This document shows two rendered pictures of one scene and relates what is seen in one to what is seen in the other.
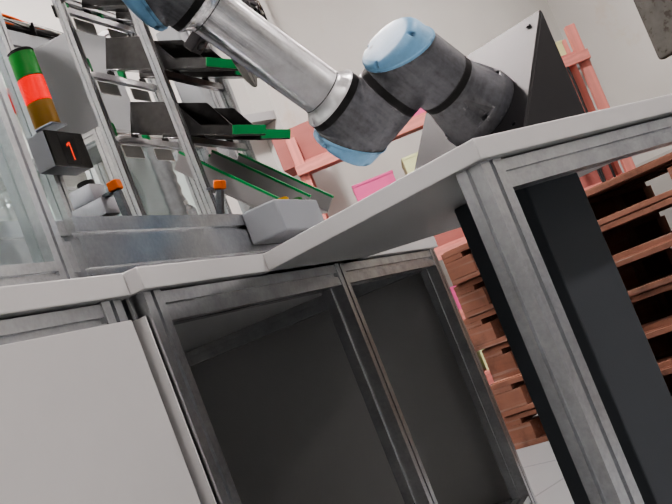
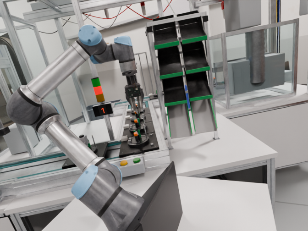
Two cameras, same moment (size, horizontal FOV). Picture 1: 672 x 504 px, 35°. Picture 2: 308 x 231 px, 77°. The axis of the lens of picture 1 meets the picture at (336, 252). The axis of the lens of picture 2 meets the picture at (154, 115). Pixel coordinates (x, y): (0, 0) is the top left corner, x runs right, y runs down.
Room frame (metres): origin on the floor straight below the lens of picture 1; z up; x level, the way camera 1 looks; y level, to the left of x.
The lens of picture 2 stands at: (1.83, -0.88, 1.49)
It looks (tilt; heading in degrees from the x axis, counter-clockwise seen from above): 17 degrees down; 70
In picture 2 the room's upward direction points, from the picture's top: 11 degrees counter-clockwise
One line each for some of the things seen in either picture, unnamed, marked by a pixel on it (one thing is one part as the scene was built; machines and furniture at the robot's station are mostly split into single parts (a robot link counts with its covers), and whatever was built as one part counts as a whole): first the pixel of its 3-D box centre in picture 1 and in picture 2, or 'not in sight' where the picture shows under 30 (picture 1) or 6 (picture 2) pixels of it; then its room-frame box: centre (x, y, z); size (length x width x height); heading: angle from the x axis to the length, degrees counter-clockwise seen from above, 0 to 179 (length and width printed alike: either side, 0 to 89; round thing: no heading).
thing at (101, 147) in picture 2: not in sight; (87, 154); (1.79, 0.35, 0.96); 0.24 x 0.24 x 0.02; 71
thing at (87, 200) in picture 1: (87, 203); (83, 139); (1.79, 0.36, 1.06); 0.08 x 0.04 x 0.07; 69
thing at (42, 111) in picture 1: (43, 115); (100, 97); (1.97, 0.41, 1.29); 0.05 x 0.05 x 0.05
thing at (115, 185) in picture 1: (117, 203); not in sight; (1.77, 0.31, 1.04); 0.04 x 0.02 x 0.08; 71
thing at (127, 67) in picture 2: not in sight; (129, 67); (2.09, 0.01, 1.45); 0.08 x 0.08 x 0.05
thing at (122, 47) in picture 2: not in sight; (123, 49); (2.08, 0.02, 1.53); 0.09 x 0.08 x 0.11; 158
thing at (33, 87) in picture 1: (34, 91); (98, 90); (1.97, 0.41, 1.34); 0.05 x 0.05 x 0.05
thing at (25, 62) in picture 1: (25, 66); (96, 82); (1.97, 0.41, 1.39); 0.05 x 0.05 x 0.05
